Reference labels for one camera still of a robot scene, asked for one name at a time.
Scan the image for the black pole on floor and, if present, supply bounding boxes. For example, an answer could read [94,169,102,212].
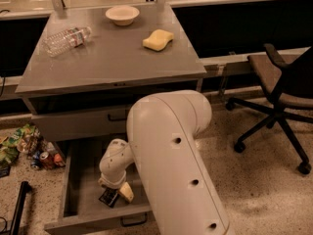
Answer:
[9,181,31,235]

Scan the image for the black office chair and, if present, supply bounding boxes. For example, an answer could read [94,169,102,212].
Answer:
[226,44,313,174]

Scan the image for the clear plastic water bottle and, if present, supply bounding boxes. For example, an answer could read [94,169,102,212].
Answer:
[42,26,92,57]

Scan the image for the white paper bowl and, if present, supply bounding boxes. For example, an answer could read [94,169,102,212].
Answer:
[106,5,140,26]

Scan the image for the grey drawer cabinet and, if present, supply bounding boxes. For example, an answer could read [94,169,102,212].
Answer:
[16,3,205,143]

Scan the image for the open grey lower drawer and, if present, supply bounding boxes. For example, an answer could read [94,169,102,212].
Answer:
[45,135,155,235]

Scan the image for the black drawer handle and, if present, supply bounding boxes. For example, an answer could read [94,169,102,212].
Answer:
[108,111,128,121]
[120,212,148,227]

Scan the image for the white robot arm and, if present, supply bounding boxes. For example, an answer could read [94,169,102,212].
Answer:
[99,90,236,235]

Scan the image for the black drawer handle middle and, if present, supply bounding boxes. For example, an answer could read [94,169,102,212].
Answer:
[108,111,128,121]

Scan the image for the black rxbar chocolate wrapper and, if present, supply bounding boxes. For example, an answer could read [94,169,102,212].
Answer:
[99,188,119,208]

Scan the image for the yellow sponge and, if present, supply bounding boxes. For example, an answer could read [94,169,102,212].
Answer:
[142,29,174,51]

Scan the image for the black drawer handle lower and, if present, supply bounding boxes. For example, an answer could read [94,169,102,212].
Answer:
[120,212,148,227]

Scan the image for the green chip bag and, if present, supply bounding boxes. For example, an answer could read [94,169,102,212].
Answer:
[0,124,37,166]

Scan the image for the blue soda can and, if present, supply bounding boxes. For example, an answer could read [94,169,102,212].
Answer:
[30,151,42,170]

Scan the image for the closed grey middle drawer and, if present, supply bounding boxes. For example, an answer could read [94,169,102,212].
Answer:
[32,106,130,142]

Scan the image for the orange snack item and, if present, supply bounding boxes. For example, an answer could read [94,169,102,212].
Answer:
[54,154,66,167]

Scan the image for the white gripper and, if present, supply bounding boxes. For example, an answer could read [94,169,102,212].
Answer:
[98,172,134,203]

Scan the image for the red soda can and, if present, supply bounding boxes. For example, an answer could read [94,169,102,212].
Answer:
[39,152,55,169]

